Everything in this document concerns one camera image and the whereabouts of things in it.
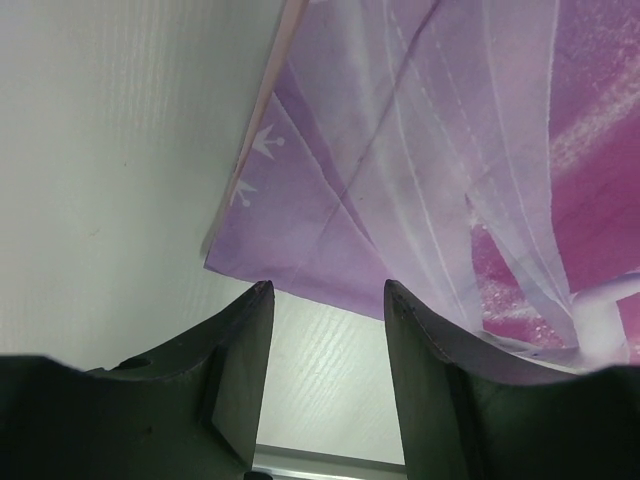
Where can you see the aluminium mounting rail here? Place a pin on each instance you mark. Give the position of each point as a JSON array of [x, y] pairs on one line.
[[283, 463]]

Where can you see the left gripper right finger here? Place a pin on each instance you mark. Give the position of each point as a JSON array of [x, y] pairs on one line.
[[469, 410]]

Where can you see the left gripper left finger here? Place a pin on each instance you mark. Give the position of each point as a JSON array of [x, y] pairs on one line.
[[186, 409]]

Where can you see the purple princess placemat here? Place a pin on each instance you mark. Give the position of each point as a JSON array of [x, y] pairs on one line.
[[485, 154]]

